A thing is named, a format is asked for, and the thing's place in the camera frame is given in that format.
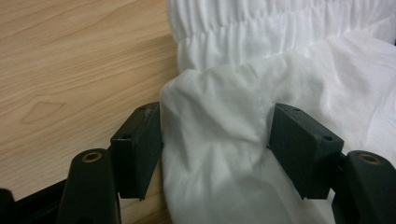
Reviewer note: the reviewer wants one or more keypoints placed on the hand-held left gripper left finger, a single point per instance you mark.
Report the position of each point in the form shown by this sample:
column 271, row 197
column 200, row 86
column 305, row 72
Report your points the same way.
column 137, row 149

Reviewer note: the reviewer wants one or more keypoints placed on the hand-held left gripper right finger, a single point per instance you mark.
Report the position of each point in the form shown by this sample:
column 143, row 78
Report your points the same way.
column 305, row 149

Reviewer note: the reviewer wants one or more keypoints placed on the white skirt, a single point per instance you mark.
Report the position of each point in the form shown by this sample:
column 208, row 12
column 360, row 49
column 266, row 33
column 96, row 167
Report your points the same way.
column 249, row 93

